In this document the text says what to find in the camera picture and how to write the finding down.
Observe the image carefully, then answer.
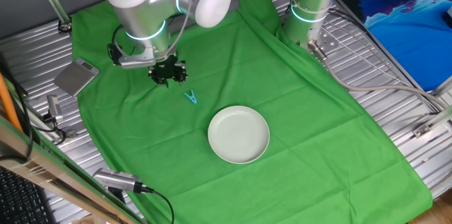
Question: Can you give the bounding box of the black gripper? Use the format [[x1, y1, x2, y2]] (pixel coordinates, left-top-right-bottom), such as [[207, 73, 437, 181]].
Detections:
[[148, 54, 188, 88]]

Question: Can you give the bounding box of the blue plastic clothespin clamp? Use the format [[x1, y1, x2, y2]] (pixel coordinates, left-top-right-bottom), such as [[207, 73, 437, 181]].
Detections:
[[183, 88, 198, 106]]

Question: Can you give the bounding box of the white round bowl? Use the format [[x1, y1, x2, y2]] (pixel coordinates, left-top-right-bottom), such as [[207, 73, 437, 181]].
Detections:
[[207, 105, 271, 165]]

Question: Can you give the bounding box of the silver digital kitchen scale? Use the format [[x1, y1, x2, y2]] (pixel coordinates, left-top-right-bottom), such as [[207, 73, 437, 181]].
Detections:
[[52, 57, 101, 97]]

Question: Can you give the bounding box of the green cloth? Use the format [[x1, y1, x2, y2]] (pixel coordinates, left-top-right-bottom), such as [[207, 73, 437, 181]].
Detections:
[[71, 0, 434, 224]]

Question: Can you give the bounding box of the orange pole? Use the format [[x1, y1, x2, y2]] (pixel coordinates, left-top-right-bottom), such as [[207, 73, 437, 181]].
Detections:
[[0, 71, 24, 133]]

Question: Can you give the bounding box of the black keyboard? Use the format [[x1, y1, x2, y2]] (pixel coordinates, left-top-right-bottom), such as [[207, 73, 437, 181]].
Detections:
[[0, 167, 57, 224]]

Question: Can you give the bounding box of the blue patterned mat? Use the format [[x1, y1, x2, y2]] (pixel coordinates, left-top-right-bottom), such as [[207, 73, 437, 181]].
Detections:
[[337, 0, 452, 93]]

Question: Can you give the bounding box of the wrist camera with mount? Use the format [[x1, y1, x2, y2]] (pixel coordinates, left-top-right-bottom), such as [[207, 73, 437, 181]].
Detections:
[[107, 42, 157, 70]]

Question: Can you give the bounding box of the metal camera mount arm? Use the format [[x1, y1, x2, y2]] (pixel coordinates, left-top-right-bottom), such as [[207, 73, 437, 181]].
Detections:
[[41, 112, 78, 146]]

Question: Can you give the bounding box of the silver exterior camera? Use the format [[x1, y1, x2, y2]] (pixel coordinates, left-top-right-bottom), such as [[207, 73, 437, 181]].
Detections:
[[46, 94, 65, 123], [92, 167, 155, 195]]

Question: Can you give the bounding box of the black camera stand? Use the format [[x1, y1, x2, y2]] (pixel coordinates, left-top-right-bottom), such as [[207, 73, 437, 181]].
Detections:
[[107, 187, 127, 206]]

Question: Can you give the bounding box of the black camera cable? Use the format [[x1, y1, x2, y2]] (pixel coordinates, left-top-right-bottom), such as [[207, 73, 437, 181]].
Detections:
[[141, 185, 176, 224]]

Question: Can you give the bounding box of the grey robot base hose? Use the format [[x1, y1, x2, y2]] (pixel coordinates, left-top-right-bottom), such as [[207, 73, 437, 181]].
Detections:
[[307, 40, 448, 111]]

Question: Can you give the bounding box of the wooden frame beam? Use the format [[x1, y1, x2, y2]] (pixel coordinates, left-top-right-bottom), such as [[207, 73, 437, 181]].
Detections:
[[0, 116, 148, 224]]

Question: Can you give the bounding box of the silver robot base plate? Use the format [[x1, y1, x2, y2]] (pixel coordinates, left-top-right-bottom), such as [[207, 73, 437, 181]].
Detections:
[[315, 27, 340, 55]]

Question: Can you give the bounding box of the aluminium profile with bracket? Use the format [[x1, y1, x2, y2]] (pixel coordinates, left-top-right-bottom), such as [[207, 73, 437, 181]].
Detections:
[[412, 105, 452, 139]]

